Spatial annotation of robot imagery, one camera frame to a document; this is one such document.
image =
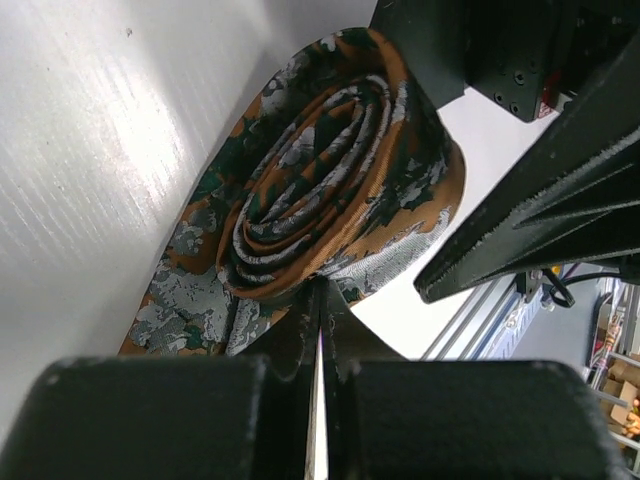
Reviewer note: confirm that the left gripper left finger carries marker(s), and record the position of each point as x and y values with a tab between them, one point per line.
247	416

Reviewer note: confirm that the aluminium mounting rail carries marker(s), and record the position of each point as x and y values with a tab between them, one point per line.
464	332

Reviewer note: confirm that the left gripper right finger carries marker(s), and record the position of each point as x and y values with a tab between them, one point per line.
392	418

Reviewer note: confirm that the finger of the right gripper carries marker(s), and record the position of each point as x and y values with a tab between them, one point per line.
431	35
572	197

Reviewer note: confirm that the brown grey floral tie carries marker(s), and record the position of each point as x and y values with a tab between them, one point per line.
340	168

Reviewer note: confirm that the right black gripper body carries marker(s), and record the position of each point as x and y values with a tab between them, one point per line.
533	57

